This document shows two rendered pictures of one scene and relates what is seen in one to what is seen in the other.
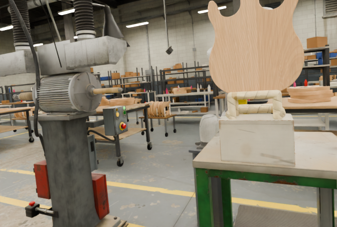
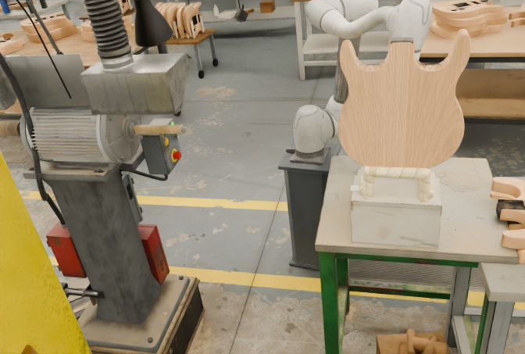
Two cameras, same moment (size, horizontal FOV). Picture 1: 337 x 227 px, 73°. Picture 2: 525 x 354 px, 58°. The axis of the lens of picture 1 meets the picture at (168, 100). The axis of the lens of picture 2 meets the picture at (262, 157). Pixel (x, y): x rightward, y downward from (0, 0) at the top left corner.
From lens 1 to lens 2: 0.79 m
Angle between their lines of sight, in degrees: 27
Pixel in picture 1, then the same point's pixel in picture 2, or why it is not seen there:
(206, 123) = (305, 124)
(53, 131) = (75, 193)
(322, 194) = not seen: hidden behind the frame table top
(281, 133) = (426, 217)
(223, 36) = (360, 95)
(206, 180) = (332, 262)
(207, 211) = (333, 291)
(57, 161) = (91, 232)
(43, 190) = (72, 267)
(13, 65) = not seen: outside the picture
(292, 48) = (451, 122)
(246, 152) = (383, 234)
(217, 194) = not seen: hidden behind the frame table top
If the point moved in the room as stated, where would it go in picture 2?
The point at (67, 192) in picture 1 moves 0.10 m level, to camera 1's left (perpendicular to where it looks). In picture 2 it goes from (116, 269) to (93, 273)
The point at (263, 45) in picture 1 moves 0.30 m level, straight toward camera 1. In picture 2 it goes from (414, 114) to (421, 173)
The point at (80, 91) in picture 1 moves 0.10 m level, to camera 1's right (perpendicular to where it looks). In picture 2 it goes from (117, 137) to (145, 132)
